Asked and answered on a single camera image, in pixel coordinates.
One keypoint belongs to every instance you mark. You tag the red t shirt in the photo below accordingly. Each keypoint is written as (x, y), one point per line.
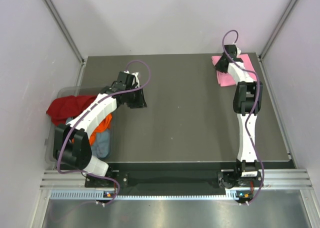
(68, 107)

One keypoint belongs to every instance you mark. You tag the orange t shirt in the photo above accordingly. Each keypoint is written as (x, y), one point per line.
(101, 129)

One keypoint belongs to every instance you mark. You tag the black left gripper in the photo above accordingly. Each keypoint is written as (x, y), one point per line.
(140, 102)

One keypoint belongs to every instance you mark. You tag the grey blue t shirt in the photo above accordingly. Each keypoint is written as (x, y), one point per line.
(101, 147)

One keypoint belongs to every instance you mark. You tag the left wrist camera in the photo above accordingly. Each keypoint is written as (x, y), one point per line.
(127, 81)

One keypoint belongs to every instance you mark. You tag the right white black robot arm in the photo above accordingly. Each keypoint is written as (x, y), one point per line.
(246, 105)

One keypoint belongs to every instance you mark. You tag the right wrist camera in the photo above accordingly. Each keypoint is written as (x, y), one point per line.
(231, 53)

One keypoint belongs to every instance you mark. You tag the pink t shirt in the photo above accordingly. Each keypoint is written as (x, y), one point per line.
(225, 79)

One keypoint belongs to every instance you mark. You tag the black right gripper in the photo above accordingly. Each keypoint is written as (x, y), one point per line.
(217, 66)

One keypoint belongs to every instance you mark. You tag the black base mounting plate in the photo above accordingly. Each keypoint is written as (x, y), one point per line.
(207, 178)

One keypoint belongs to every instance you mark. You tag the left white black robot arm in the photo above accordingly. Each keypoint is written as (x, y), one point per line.
(72, 148)

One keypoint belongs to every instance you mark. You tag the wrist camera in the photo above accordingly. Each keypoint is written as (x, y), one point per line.
(231, 53)
(127, 81)

